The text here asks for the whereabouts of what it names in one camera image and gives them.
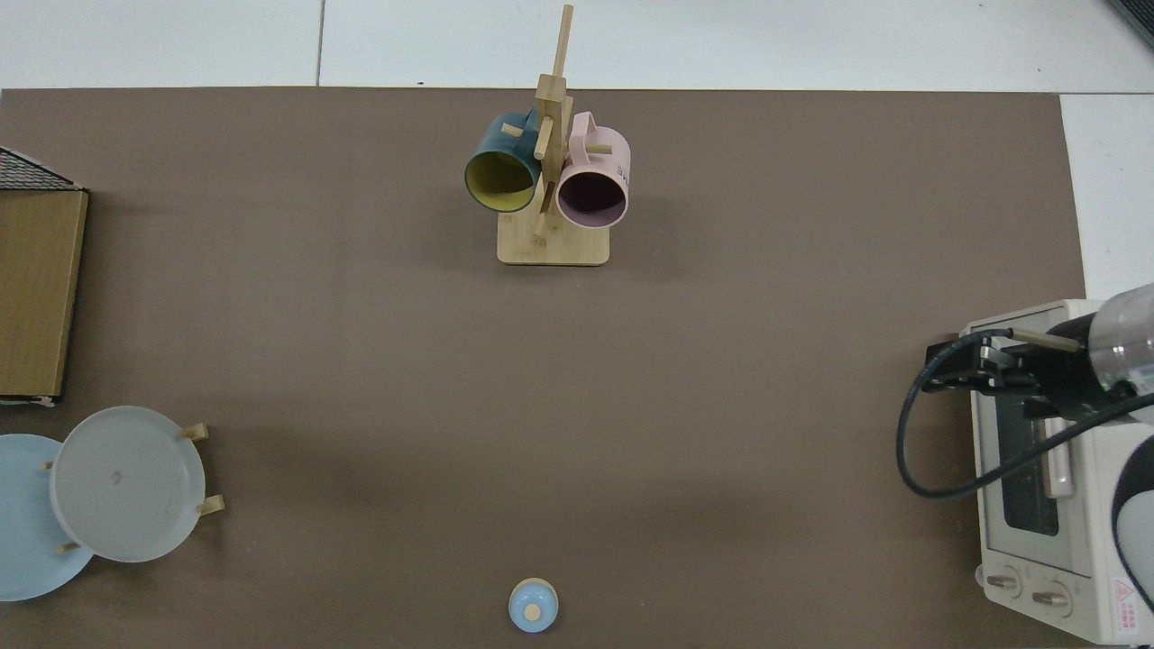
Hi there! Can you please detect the pale toaster oven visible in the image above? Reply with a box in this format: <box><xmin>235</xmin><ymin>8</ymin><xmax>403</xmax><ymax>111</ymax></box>
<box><xmin>958</xmin><ymin>297</ymin><xmax>1154</xmax><ymax>645</ymax></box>

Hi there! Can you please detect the dark ribbed object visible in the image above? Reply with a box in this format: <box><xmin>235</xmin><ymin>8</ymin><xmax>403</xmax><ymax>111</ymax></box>
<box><xmin>1107</xmin><ymin>0</ymin><xmax>1154</xmax><ymax>50</ymax></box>

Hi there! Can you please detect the pink cup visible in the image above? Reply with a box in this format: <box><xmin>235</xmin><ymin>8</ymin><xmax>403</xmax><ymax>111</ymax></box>
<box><xmin>554</xmin><ymin>111</ymin><xmax>631</xmax><ymax>230</ymax></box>

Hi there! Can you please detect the wooden cup stand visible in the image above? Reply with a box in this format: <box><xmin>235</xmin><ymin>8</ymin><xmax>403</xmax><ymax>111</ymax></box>
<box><xmin>498</xmin><ymin>5</ymin><xmax>612</xmax><ymax>267</ymax></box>

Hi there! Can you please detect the small blue round thing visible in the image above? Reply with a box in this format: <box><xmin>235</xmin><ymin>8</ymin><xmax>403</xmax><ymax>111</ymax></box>
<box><xmin>508</xmin><ymin>578</ymin><xmax>560</xmax><ymax>634</ymax></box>

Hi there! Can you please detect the dark teal cup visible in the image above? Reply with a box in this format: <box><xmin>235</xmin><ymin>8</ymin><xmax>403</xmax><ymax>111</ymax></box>
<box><xmin>464</xmin><ymin>111</ymin><xmax>544</xmax><ymax>215</ymax></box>

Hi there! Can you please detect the brown table cloth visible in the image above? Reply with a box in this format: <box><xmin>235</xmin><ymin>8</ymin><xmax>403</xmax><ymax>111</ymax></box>
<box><xmin>0</xmin><ymin>87</ymin><xmax>1087</xmax><ymax>649</ymax></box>

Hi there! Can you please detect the wooden plate rack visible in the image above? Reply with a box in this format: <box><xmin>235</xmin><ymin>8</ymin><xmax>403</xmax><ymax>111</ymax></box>
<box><xmin>41</xmin><ymin>422</ymin><xmax>226</xmax><ymax>553</ymax></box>

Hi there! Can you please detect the grey plate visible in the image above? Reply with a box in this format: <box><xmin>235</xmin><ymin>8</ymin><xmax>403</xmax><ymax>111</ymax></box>
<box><xmin>50</xmin><ymin>406</ymin><xmax>206</xmax><ymax>564</ymax></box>

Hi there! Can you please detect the light blue plate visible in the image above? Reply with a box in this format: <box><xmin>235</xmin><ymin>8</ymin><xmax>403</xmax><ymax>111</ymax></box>
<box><xmin>0</xmin><ymin>434</ymin><xmax>96</xmax><ymax>602</ymax></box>

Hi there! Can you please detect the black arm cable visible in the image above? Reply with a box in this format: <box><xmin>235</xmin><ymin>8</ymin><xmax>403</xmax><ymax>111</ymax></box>
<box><xmin>895</xmin><ymin>332</ymin><xmax>1154</xmax><ymax>499</ymax></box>

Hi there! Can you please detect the wire basket with wooden floor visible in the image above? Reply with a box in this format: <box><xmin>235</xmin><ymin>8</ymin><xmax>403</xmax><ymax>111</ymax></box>
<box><xmin>0</xmin><ymin>147</ymin><xmax>91</xmax><ymax>407</ymax></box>

